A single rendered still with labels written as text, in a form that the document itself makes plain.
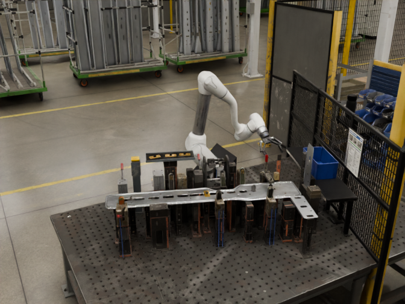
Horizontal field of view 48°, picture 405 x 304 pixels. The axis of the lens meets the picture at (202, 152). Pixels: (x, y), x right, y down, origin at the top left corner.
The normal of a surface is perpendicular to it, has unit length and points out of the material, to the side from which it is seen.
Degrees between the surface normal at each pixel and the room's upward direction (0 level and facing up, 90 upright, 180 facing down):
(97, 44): 86
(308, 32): 89
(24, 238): 0
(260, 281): 0
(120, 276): 0
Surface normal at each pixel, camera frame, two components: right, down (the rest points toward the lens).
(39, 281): 0.00, -0.91
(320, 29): -0.89, 0.18
